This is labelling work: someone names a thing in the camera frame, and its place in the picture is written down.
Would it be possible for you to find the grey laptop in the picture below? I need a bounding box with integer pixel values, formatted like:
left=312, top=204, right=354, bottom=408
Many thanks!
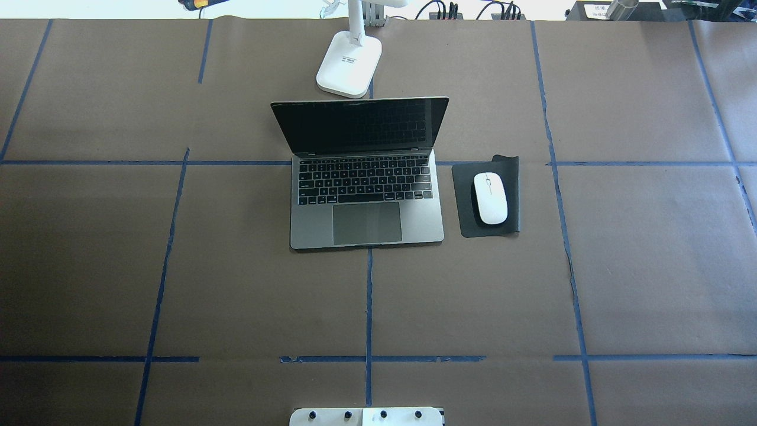
left=270, top=96, right=449, bottom=250

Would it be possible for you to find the black mouse pad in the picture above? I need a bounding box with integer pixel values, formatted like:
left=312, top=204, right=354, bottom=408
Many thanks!
left=452, top=154, right=521, bottom=238

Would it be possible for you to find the white computer mouse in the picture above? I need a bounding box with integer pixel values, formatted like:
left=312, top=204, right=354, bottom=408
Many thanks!
left=473, top=172, right=509, bottom=225

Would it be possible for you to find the white desk lamp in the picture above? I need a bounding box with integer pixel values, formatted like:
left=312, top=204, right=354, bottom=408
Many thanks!
left=316, top=1, right=382, bottom=99

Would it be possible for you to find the white reacher stick tool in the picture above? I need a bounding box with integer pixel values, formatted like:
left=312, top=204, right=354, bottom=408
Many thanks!
left=319, top=0, right=344, bottom=19

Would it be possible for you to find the aluminium frame post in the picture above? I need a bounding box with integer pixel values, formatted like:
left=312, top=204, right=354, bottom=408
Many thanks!
left=361, top=1, right=386, bottom=28

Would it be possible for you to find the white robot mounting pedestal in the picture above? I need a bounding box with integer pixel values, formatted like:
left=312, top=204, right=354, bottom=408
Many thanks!
left=289, top=406, right=445, bottom=425

